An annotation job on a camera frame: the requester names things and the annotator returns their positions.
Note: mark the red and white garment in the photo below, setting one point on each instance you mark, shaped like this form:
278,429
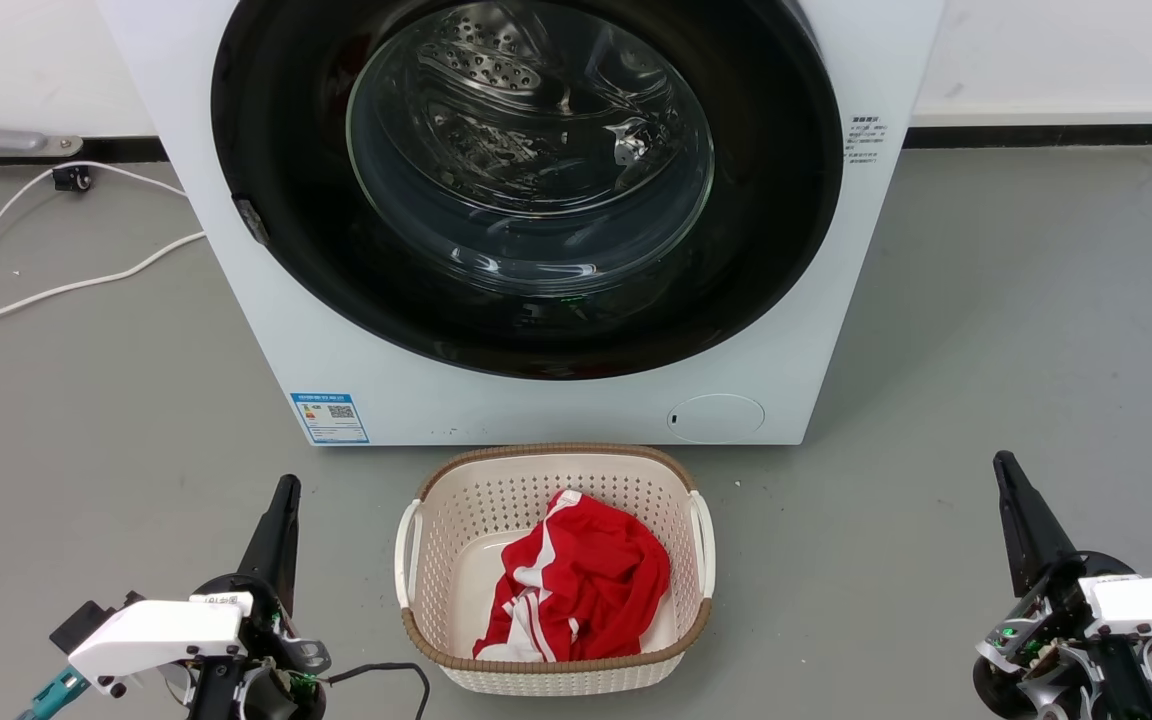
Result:
586,590

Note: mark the blue energy label sticker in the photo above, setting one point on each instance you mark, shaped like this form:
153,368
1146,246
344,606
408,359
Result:
330,417

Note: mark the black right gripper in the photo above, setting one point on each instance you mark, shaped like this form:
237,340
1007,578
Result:
1046,640

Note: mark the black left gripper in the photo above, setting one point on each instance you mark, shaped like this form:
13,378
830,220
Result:
276,640

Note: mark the black round glass washer door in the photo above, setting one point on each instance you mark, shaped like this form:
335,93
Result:
776,200

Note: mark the small black plug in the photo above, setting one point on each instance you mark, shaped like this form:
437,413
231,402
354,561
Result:
72,179

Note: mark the white front-load washing machine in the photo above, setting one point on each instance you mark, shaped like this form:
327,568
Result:
496,400

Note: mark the cream plastic laundry basket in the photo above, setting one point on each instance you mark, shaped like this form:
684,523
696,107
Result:
456,520

